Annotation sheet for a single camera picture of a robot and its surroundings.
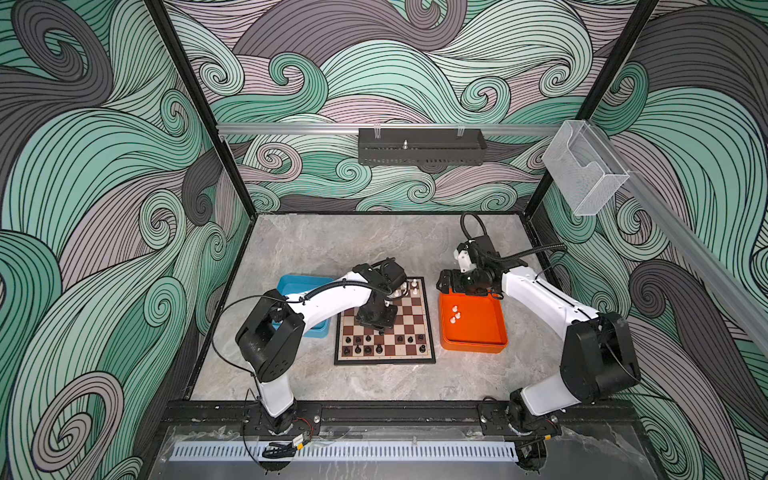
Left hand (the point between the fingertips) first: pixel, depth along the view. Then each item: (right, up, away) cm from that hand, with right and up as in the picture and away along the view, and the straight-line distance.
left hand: (386, 327), depth 83 cm
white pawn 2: (+23, +1, +7) cm, 24 cm away
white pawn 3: (+21, 0, +7) cm, 22 cm away
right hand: (+20, +11, +5) cm, 24 cm away
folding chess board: (+7, -4, +2) cm, 9 cm away
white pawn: (+22, +3, +9) cm, 24 cm away
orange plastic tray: (+27, -1, +7) cm, 28 cm away
